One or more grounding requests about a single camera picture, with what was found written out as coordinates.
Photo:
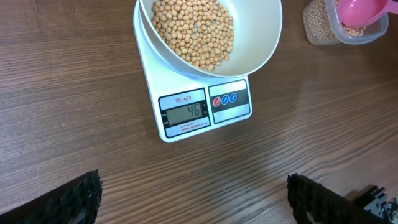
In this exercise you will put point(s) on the pile of soybeans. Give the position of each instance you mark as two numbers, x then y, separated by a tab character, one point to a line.
318	28

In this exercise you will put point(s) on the pink plastic scoop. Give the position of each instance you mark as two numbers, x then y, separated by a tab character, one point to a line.
361	13

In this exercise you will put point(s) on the white digital kitchen scale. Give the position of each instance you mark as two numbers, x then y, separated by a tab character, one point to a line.
185	105

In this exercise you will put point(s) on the soybeans in white bowl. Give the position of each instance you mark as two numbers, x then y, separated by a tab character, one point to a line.
201	32

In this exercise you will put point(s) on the clear plastic container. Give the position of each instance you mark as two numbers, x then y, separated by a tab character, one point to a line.
371	33

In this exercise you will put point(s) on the white bowl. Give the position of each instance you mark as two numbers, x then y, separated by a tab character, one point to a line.
257	28

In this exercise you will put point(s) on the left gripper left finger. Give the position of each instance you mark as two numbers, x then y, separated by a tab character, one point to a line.
77	201

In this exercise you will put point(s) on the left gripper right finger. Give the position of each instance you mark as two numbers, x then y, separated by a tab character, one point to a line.
313	203

